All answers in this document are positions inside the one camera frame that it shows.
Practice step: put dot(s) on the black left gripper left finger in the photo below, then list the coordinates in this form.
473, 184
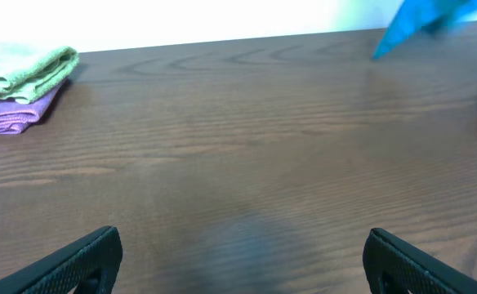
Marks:
88, 265

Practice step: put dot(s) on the folded purple cloth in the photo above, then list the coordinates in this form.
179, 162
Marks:
16, 118

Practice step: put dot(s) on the folded green cloth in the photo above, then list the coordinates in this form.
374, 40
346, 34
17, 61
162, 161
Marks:
27, 72

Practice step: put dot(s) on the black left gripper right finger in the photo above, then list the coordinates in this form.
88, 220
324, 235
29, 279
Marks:
393, 266

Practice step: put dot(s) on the blue microfiber cloth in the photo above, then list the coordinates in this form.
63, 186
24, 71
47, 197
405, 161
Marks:
431, 16

